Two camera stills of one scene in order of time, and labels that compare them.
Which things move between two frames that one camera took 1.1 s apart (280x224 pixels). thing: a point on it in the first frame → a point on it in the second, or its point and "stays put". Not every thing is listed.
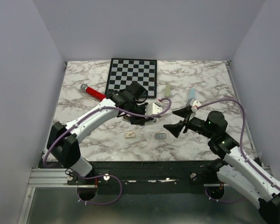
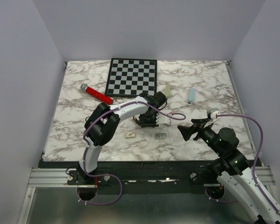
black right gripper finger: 184,112 → 199,122
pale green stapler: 167,91 stays put
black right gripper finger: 176,128 → 186,131
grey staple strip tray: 160,136 stays put
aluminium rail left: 51,177 stays put
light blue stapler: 192,93 stays put
